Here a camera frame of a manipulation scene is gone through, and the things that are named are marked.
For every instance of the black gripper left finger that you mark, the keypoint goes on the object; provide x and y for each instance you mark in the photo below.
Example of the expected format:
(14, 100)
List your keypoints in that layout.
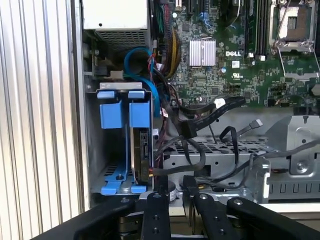
(156, 217)

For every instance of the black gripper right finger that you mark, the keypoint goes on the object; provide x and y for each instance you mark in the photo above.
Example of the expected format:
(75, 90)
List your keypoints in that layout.
(215, 220)

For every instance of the hard disk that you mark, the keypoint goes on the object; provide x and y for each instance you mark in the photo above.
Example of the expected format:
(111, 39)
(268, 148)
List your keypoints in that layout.
(138, 112)

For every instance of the grey metal disk bay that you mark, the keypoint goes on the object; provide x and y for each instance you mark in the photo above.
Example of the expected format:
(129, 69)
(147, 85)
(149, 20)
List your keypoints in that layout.
(92, 140)

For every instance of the empty blue disk carrier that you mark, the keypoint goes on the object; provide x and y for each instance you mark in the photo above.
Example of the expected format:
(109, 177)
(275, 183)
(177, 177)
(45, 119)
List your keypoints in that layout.
(111, 115)

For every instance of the black RAM slot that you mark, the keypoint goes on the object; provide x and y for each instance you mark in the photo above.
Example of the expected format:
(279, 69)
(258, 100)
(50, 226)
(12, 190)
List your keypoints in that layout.
(254, 30)
(261, 30)
(248, 30)
(266, 30)

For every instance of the grey metal drive cage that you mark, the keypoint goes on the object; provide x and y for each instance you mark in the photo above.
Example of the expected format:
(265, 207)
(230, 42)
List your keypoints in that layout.
(282, 130)

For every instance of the green Dell motherboard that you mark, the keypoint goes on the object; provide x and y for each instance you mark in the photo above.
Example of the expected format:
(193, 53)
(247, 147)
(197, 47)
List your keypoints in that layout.
(205, 82)

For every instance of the black open PC case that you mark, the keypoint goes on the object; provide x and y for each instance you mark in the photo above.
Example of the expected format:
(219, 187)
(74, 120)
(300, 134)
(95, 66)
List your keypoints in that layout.
(80, 100)

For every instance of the metal socket cover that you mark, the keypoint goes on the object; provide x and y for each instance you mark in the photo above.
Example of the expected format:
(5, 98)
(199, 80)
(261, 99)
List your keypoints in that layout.
(300, 75)

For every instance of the silver chipset heatsink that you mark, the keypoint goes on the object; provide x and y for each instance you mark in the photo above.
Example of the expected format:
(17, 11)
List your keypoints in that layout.
(202, 52)

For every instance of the silver power supply unit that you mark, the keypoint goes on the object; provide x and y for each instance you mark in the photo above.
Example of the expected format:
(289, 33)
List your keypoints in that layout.
(115, 15)

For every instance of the thin metal locking lever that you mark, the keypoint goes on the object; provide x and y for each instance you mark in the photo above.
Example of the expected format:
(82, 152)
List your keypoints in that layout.
(283, 22)

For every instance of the CPU socket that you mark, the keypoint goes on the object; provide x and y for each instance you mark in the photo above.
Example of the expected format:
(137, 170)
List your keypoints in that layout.
(295, 22)

